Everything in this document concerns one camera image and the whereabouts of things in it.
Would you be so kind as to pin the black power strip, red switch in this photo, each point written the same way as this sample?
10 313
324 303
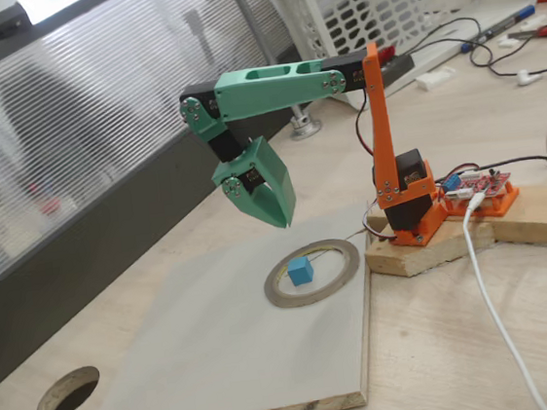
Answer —
398 67

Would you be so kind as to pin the orange circuit board holder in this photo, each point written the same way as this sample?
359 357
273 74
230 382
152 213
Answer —
503 205

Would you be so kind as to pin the metal partition foot clamp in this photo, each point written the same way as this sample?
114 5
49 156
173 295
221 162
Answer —
305 128

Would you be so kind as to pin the small white plastic part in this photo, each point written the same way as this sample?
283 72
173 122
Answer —
510 41

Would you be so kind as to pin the blue cube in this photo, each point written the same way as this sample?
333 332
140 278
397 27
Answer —
301 273

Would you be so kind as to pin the green gripper, black servo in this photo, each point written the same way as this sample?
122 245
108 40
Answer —
270 176

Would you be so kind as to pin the grey chipboard panel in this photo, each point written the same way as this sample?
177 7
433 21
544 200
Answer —
195 345

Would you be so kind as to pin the white earbud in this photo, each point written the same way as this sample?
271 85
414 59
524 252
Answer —
524 77

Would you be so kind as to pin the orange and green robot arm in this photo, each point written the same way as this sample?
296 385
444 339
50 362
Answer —
271 92

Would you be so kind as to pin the blue-capped marker pen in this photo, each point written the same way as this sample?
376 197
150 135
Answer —
499 27

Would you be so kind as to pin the red circuit board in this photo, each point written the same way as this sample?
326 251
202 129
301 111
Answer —
489 184

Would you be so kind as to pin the large wooden base block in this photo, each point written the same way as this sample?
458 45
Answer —
430 254

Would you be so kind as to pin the white plastic bracket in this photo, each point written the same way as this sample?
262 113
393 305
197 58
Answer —
436 77

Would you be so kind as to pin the ribbed glass desk partition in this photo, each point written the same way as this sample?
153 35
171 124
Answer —
97 111

